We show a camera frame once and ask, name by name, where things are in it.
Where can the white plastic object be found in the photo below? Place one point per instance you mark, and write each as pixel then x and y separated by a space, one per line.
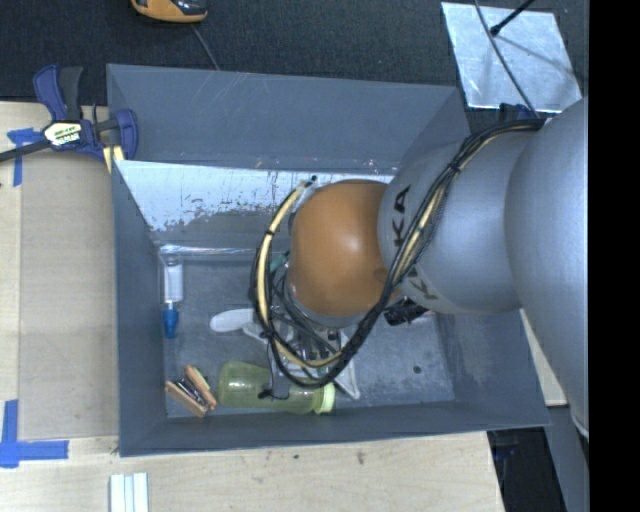
pixel 230 320

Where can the green clear plastic bottle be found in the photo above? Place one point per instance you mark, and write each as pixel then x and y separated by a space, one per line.
pixel 245 387

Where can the clear bottle with blue cap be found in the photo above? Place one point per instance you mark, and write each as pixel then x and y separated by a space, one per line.
pixel 173 282

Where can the pale brown cardboard board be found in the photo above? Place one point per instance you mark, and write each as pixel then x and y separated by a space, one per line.
pixel 65 300

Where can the brown wood and metal tool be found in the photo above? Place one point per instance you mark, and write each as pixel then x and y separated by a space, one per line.
pixel 192 392

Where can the grey metal bin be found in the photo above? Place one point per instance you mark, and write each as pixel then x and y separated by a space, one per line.
pixel 280 120

